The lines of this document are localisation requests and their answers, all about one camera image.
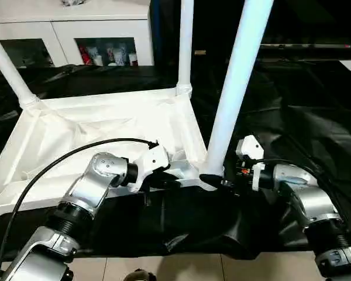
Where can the clear glass ornament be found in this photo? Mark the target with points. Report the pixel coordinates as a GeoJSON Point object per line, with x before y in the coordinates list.
{"type": "Point", "coordinates": [72, 3]}

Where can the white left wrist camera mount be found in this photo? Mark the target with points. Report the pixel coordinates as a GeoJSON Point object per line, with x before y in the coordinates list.
{"type": "Point", "coordinates": [152, 158]}

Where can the white glass-door cabinet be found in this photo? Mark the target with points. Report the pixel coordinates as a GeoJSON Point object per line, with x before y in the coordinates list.
{"type": "Point", "coordinates": [61, 26]}

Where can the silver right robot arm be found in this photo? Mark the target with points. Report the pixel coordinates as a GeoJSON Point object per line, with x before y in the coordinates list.
{"type": "Point", "coordinates": [304, 187]}

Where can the white plastic table top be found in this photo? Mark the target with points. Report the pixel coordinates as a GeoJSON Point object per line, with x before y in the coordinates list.
{"type": "Point", "coordinates": [76, 123]}

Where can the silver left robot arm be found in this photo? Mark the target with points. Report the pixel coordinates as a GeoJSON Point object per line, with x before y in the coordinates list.
{"type": "Point", "coordinates": [105, 169]}

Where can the dark robot foot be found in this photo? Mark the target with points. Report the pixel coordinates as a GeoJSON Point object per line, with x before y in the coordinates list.
{"type": "Point", "coordinates": [140, 275]}

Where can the red bottle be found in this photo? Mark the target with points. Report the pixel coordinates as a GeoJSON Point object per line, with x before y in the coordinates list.
{"type": "Point", "coordinates": [84, 55]}

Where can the black table mat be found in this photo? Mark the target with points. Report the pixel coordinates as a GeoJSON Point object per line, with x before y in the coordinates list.
{"type": "Point", "coordinates": [295, 117]}

